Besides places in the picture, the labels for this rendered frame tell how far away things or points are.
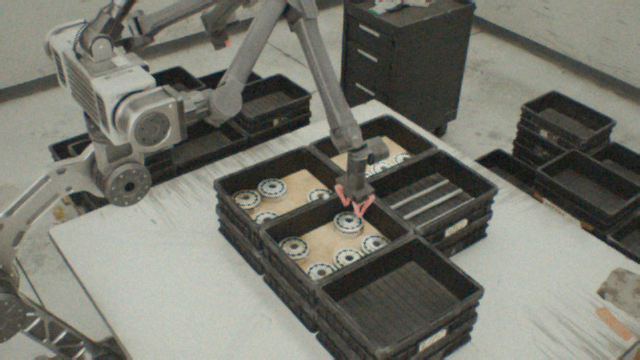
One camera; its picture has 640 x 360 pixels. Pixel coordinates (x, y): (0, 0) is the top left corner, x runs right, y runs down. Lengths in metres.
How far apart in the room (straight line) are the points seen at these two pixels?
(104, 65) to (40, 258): 1.94
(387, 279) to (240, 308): 0.48
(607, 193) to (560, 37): 2.38
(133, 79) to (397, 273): 1.00
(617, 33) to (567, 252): 2.87
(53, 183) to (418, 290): 1.12
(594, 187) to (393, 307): 1.53
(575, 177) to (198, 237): 1.80
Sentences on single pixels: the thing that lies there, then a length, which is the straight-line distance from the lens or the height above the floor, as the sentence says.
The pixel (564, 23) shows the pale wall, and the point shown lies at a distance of 5.37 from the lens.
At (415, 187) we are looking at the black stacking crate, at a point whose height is 0.83.
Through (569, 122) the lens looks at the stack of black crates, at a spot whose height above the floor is 0.49.
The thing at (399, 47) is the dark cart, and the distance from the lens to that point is 3.54.
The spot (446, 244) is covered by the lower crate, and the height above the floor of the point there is 0.79.
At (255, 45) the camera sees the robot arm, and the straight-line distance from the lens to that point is 1.76.
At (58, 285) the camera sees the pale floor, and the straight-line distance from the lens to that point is 3.37.
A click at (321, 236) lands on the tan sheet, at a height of 0.83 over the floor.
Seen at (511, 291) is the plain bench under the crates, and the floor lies 0.70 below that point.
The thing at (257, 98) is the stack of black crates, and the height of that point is 0.49.
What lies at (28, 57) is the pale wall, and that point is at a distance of 4.89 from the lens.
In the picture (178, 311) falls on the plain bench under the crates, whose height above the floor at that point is 0.70.
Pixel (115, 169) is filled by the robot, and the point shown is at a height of 1.20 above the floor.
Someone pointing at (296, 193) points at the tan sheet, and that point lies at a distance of 2.36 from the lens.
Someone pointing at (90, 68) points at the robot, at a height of 1.53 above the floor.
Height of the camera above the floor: 2.30
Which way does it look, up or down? 37 degrees down
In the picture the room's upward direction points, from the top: 2 degrees clockwise
